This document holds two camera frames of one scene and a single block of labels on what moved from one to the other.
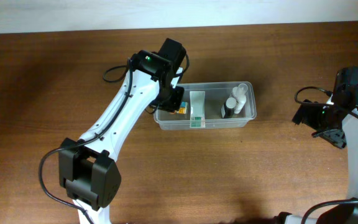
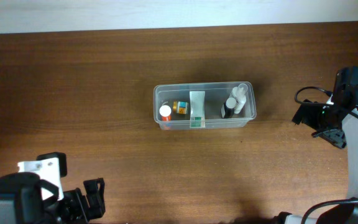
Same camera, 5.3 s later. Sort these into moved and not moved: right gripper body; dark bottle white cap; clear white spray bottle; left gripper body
Moved: left gripper body
Not moved: right gripper body; dark bottle white cap; clear white spray bottle
